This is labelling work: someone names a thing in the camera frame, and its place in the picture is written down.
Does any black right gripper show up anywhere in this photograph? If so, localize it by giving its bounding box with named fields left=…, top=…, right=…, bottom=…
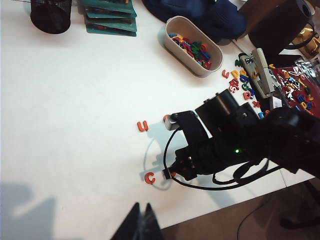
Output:
left=174, top=139, right=241, bottom=181

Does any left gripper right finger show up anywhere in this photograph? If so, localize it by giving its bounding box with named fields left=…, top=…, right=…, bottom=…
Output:
left=140, top=202, right=164, bottom=240

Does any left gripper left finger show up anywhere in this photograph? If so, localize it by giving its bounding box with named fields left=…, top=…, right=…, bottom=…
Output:
left=109, top=202, right=142, bottom=240

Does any red letter c magnet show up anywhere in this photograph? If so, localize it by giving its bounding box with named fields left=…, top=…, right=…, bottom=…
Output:
left=143, top=172, right=157, bottom=185

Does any red letter u magnet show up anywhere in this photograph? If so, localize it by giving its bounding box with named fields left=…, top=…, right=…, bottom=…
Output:
left=136, top=120, right=150, bottom=133

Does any red letter magnet pack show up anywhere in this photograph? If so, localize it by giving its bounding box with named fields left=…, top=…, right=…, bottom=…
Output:
left=270, top=64, right=320, bottom=116

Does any beige stapler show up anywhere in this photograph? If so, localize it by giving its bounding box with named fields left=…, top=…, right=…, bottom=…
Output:
left=238, top=47, right=276, bottom=99

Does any beige oval container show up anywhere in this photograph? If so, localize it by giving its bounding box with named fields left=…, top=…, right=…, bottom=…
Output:
left=163, top=15, right=224, bottom=78

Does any clear plastic bag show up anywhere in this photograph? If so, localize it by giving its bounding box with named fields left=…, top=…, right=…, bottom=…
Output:
left=293, top=56, right=320, bottom=76

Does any large black roll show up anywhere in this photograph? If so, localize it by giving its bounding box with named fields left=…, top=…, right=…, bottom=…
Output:
left=247, top=0, right=315, bottom=61

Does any gold foil packaging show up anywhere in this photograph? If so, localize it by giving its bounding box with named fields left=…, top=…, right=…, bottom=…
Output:
left=290, top=26, right=320, bottom=58

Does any black mesh pen holder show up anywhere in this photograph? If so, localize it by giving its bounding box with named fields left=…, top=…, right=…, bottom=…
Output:
left=29, top=0, right=72, bottom=35

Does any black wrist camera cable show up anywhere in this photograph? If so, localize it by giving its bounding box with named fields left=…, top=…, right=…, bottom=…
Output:
left=163, top=129, right=281, bottom=191

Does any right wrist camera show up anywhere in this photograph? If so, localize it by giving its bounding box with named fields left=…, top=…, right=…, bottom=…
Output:
left=163, top=110, right=201, bottom=132

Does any black floor cable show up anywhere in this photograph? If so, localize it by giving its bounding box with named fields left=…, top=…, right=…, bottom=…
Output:
left=236, top=209, right=266, bottom=240

